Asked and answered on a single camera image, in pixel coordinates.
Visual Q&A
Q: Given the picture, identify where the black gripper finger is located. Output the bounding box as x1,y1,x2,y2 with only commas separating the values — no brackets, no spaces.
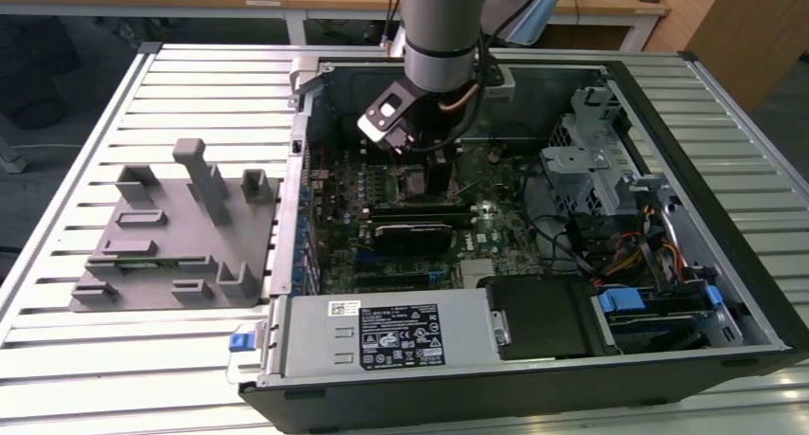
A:
426,143,458,202

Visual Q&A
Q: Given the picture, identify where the silver CPU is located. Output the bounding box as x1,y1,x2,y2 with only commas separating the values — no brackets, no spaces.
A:
398,170,430,200

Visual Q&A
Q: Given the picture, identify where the CPU socket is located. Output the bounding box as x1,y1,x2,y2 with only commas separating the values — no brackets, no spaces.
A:
391,165,452,205

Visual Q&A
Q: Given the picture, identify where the black expansion slot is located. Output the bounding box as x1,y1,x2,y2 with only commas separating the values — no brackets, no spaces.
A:
351,274,443,289

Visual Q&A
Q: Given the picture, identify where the black graphics card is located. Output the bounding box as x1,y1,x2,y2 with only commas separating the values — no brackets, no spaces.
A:
367,222,456,258

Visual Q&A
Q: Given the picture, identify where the green motherboard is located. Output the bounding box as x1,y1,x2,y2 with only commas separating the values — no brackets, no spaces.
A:
306,139,551,297

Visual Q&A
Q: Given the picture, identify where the silver chipset heatsink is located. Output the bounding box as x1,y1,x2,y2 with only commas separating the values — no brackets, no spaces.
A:
458,258,499,283

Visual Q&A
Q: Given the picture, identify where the silver metal drive cage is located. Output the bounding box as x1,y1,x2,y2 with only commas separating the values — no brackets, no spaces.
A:
536,84,643,221

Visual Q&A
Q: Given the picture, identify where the hard disk in blue carrier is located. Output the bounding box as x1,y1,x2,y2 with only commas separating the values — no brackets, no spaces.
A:
592,285,715,353

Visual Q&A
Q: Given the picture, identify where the silver power supply unit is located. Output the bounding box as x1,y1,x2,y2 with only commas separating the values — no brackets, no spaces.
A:
267,290,511,378

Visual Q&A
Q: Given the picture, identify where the grey plastic parts rack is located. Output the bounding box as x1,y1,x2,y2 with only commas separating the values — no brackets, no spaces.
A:
66,137,283,314

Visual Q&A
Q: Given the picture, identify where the black PC case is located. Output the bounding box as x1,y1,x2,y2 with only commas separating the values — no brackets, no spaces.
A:
235,50,809,435

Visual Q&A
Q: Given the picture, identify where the green RAM stick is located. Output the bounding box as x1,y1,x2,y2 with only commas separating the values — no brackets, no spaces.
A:
86,258,213,270

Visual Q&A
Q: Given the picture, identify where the wooden cabinet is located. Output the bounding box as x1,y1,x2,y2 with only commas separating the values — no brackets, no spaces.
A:
643,0,809,112

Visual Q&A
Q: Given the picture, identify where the black office chair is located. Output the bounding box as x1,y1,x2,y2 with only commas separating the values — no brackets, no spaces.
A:
0,15,86,131

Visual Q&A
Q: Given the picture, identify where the white furniture leg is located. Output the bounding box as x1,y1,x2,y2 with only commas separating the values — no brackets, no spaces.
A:
0,136,27,174

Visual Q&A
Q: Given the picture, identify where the metal socket cover frame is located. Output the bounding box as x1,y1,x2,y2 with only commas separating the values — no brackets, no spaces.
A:
454,143,491,194

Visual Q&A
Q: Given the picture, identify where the black cable copper sleeve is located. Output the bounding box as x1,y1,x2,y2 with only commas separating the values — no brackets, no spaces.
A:
436,27,506,118

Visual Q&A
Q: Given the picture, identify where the black camera cable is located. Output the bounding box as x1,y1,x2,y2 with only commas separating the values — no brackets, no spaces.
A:
403,31,500,152

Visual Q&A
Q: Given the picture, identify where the silver wrist camera black mount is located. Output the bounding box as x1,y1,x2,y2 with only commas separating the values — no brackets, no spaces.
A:
355,79,423,157

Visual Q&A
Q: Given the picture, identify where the yellow orange red wire bundle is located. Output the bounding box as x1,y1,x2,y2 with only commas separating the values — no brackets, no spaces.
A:
590,205,690,289

